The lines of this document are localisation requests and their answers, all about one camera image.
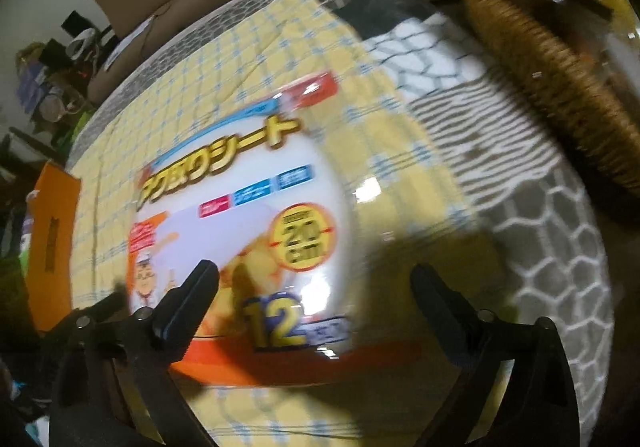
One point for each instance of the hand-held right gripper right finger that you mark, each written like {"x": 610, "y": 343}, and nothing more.
{"x": 445, "y": 317}

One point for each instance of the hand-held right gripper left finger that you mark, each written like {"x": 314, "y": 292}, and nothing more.
{"x": 192, "y": 297}

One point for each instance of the round orange white sheet packet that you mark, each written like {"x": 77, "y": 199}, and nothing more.
{"x": 280, "y": 187}

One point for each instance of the orange cardboard box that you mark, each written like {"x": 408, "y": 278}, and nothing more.
{"x": 55, "y": 237}

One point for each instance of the white paper sheet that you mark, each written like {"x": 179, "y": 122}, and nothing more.
{"x": 122, "y": 49}

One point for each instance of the wicker basket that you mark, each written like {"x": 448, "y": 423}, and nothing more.
{"x": 540, "y": 72}

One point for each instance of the yellow checked tablecloth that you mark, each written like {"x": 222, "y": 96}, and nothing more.
{"x": 280, "y": 42}

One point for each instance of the white looped object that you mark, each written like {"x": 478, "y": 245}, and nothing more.
{"x": 82, "y": 43}

